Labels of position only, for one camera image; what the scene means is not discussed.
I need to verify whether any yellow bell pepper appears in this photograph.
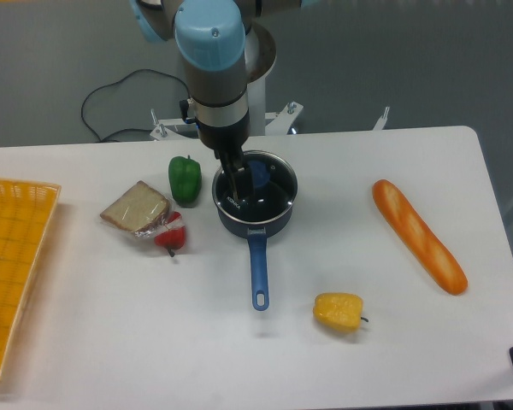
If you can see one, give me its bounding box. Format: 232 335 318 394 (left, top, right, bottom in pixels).
312 292 366 333

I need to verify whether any orange baguette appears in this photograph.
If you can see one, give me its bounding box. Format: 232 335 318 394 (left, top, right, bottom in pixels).
372 179 469 296

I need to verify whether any green bell pepper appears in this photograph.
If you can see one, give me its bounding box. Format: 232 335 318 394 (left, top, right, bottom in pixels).
168 155 202 205

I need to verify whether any black cable on floor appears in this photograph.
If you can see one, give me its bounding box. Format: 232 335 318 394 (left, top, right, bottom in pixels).
80 68 193 144

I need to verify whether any yellow woven basket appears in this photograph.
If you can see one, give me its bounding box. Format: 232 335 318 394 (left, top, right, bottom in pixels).
0 179 61 379

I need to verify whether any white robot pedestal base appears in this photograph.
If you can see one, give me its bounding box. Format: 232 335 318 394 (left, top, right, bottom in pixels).
150 22 390 141

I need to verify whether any glass lid with blue knob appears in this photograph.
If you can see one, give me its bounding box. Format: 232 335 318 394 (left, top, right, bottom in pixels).
212 150 298 225

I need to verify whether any wrapped bread slice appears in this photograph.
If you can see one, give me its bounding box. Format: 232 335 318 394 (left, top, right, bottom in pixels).
100 180 173 237

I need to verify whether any red bell pepper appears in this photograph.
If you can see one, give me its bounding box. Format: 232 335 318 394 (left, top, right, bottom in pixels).
153 211 186 257

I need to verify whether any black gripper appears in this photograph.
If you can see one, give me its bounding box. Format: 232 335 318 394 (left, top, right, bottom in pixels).
197 120 251 199

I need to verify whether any blue saucepan with handle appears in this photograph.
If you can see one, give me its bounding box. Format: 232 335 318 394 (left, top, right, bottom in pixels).
211 149 299 312

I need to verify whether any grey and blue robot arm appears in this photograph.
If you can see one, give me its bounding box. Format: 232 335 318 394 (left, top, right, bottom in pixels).
130 1 310 199

